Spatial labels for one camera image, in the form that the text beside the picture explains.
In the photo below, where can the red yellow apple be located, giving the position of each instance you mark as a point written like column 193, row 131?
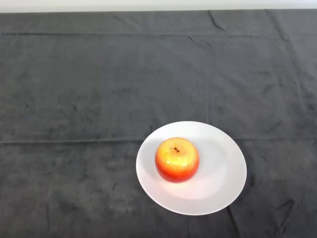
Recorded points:
column 177, row 161

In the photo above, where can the white round plate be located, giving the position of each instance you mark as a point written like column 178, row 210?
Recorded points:
column 215, row 171

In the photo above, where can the black table cloth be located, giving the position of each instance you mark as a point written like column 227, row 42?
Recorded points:
column 158, row 74

